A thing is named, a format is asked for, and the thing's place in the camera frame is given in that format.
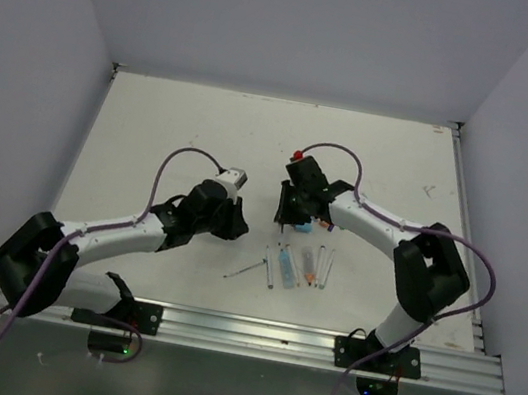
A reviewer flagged light blue pen cap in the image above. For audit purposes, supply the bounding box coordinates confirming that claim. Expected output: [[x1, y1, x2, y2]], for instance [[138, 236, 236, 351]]
[[293, 223, 313, 233]]

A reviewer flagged orange highlighter marker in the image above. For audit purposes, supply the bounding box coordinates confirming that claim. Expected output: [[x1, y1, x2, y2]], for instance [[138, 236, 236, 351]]
[[301, 246, 316, 286]]

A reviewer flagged grey capped white pen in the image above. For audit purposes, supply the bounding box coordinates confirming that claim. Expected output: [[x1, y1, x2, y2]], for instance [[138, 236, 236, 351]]
[[222, 258, 267, 279]]

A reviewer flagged light blue highlighter marker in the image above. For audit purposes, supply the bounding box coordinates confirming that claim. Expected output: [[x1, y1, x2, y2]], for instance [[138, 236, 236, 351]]
[[278, 248, 295, 290]]

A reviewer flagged green white pen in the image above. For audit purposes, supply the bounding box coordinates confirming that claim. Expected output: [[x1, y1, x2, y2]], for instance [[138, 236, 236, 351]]
[[319, 249, 336, 290]]

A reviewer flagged light blue capped pen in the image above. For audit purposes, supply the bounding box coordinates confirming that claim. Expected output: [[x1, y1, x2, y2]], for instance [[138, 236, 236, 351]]
[[265, 245, 274, 290]]

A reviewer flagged blue capped white marker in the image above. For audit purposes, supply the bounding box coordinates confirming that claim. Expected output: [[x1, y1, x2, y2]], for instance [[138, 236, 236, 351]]
[[277, 225, 285, 248]]

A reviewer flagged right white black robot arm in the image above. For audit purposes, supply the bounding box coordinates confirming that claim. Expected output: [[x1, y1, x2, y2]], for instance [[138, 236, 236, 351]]
[[274, 151, 470, 372]]

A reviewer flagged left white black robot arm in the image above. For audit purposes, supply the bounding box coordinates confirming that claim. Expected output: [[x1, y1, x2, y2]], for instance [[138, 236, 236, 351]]
[[0, 174, 249, 327]]

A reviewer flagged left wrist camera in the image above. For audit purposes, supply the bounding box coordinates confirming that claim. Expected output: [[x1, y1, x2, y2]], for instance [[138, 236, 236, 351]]
[[215, 167, 248, 203]]

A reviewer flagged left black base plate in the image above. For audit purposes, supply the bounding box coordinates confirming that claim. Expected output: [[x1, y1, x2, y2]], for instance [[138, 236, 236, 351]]
[[71, 300, 164, 336]]

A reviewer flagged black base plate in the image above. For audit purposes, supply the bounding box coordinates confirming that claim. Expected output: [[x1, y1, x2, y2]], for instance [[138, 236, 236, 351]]
[[333, 329, 422, 380], [71, 300, 164, 336]]

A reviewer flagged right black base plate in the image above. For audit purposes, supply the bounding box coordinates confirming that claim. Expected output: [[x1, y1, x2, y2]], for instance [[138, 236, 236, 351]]
[[333, 329, 422, 380]]

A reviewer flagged aluminium rail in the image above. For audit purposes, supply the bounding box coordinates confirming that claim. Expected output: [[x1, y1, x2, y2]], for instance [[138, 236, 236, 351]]
[[0, 272, 507, 395]]

